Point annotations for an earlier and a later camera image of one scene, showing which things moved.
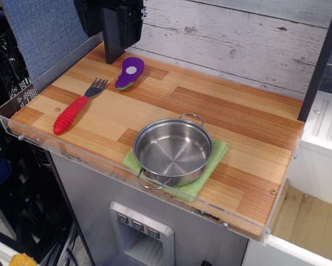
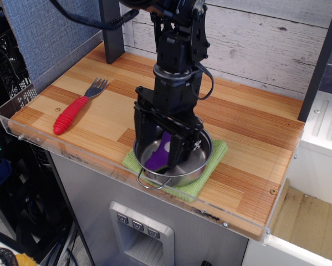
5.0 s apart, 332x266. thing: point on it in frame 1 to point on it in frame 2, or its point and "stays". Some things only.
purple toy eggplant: (132, 67) to (159, 158)
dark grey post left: (113, 47) stays
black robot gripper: (131, 13) to (174, 100)
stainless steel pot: (173, 151) stays
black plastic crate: (8, 73) stays
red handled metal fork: (67, 115) stays
